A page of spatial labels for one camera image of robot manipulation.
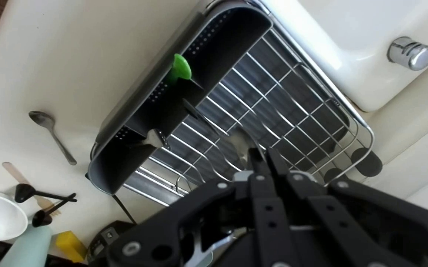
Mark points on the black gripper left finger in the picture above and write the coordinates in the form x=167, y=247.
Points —
x=193, y=217

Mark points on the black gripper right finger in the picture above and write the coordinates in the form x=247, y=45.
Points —
x=371, y=217

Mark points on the dark grey utensil caddy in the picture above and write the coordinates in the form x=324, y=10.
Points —
x=119, y=164

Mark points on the steel dish drying rack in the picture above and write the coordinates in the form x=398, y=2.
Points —
x=293, y=114

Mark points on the black measuring spoon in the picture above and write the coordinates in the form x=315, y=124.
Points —
x=44, y=217
x=26, y=192

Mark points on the metal spoon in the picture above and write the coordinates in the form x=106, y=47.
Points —
x=51, y=131

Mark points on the black coffee maker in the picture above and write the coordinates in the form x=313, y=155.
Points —
x=105, y=243

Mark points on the yellow object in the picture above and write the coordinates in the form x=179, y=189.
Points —
x=70, y=246

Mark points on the light green cup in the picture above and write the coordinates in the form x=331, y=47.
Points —
x=29, y=247

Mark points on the chrome sink sprayer cap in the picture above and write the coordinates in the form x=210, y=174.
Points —
x=411, y=53

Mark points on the white kitchen sink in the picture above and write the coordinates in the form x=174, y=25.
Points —
x=362, y=45

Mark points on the wooden spatula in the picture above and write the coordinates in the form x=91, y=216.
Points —
x=16, y=174

